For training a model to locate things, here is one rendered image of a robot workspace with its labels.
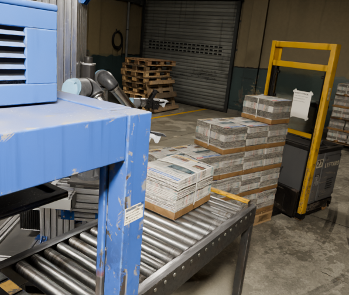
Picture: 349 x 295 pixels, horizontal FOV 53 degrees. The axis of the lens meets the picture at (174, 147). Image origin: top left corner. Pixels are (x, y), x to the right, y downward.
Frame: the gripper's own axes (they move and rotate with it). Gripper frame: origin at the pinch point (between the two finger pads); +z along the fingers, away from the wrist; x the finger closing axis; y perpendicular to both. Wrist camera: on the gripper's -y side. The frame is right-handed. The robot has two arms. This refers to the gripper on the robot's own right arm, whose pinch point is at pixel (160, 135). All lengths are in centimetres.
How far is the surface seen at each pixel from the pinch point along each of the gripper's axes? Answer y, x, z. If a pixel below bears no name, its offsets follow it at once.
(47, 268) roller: 53, 64, -9
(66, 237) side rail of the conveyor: 50, 43, -18
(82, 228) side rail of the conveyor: 48, 33, -18
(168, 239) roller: 46, 16, 21
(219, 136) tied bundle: 9, -126, -6
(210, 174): 20.9, -30.4, 21.4
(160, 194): 31.4, -1.2, 4.6
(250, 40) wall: -179, -782, -171
